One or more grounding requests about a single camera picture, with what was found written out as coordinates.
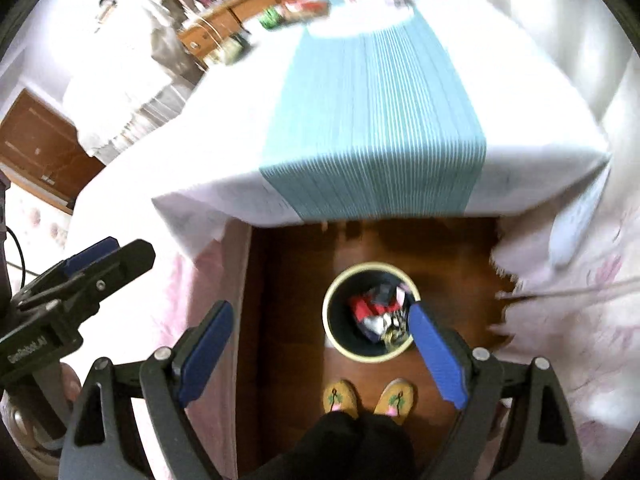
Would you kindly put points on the teal striped table runner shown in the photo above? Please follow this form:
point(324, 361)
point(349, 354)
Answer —
point(370, 125)

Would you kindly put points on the wooden desk with drawers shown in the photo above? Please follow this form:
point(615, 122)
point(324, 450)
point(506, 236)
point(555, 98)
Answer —
point(215, 30)

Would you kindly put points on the person's left hand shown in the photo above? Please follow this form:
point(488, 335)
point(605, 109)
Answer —
point(71, 385)

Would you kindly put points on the white floral curtain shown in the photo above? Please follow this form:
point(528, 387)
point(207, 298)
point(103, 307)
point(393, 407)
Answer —
point(575, 85)

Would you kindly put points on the white lace dust cover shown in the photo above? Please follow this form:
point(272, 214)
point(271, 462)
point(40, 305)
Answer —
point(125, 60)

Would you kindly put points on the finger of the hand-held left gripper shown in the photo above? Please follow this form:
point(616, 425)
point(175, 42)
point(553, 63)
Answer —
point(125, 270)
point(92, 257)

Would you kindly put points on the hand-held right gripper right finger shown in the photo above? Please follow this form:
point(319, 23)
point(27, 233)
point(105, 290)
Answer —
point(437, 355)

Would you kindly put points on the colourful packaging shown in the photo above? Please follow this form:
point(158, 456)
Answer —
point(367, 310)

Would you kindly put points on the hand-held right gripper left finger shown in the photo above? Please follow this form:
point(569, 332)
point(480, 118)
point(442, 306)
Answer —
point(205, 355)

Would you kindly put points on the green wrapper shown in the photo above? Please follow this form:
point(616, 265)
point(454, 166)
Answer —
point(270, 17)

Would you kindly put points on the yellow embroidered slipper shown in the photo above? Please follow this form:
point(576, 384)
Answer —
point(341, 399)
point(395, 400)

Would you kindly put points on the brown wooden door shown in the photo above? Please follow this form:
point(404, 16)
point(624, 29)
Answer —
point(30, 145)

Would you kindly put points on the olive green packet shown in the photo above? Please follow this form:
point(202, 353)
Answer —
point(235, 49)

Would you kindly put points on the round cream-rimmed waste bin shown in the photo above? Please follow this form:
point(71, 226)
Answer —
point(350, 285)

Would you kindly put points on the person's left forearm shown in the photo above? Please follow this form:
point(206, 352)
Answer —
point(25, 425)

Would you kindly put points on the white patterned tablecloth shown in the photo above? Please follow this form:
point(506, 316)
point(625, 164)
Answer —
point(200, 135)

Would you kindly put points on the brown and red snack packet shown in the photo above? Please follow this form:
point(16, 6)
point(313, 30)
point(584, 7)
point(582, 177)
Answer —
point(305, 7)

